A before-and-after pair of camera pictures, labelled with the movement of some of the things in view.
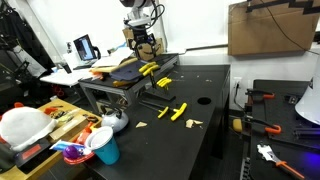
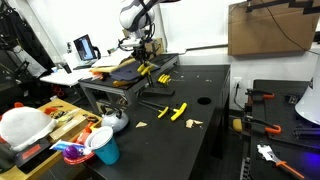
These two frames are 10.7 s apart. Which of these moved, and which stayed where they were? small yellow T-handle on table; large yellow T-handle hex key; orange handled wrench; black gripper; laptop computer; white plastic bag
Moved: large yellow T-handle hex key; black gripper
Stayed: white plastic bag; small yellow T-handle on table; orange handled wrench; laptop computer
